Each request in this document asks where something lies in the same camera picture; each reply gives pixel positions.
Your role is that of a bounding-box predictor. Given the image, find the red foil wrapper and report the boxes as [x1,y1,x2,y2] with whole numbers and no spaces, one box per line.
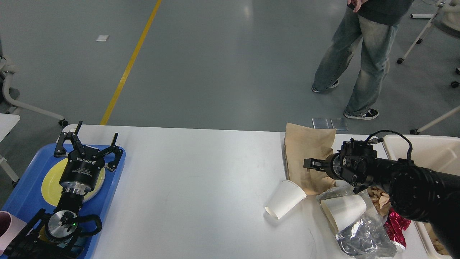
[384,208,412,251]

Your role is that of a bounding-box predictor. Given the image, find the white paper cup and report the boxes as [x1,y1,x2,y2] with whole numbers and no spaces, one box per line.
[320,195,367,235]
[265,179,307,220]

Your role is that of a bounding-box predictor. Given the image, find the beige plastic bin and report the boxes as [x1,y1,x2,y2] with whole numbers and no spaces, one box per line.
[383,135,460,259]

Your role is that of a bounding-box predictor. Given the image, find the white chair base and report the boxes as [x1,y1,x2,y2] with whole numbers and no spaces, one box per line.
[409,67,460,135]
[0,43,69,128]

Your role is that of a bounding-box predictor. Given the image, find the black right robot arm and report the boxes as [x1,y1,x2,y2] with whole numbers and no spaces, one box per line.
[303,133,460,259]

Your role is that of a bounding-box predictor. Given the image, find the blue plastic tray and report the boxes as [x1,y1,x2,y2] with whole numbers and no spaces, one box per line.
[0,144,127,259]

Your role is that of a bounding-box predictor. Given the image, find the pink ribbed cup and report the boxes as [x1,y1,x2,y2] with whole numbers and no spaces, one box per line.
[0,210,27,255]

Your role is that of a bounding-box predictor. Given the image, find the large brown paper bag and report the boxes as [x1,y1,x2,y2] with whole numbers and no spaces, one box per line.
[284,123,336,195]

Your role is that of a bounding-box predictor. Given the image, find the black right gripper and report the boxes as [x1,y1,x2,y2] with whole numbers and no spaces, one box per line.
[303,153,342,180]

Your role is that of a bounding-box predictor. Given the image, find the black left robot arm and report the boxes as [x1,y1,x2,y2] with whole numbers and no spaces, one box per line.
[1,123,125,259]

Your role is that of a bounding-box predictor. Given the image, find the person in jeans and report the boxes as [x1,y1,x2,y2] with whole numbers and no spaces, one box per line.
[312,0,413,120]

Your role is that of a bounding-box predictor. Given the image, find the clear plastic wrap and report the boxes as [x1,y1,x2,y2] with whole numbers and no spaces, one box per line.
[316,186,397,259]

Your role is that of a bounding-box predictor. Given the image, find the floor outlet plate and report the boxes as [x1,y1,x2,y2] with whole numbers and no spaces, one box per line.
[312,118,349,131]

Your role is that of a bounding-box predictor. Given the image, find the white rolling stand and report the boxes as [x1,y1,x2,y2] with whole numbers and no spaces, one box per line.
[396,0,447,64]

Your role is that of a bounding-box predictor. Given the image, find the cardboard piece in bin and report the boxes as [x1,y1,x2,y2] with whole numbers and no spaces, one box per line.
[424,223,450,256]

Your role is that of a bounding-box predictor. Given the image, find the left white chair base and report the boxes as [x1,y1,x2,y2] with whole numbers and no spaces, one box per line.
[0,43,69,128]

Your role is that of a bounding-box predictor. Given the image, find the crumpled brown paper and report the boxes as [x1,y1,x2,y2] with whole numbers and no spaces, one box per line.
[367,187,391,217]

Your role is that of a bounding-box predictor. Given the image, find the teal mug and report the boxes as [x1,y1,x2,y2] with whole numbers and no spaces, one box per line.
[39,227,88,254]

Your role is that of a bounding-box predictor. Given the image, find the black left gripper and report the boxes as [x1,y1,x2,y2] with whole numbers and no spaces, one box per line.
[54,121,124,196]

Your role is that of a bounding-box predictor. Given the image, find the yellow plastic plate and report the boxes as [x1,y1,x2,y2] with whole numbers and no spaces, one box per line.
[41,159,106,207]

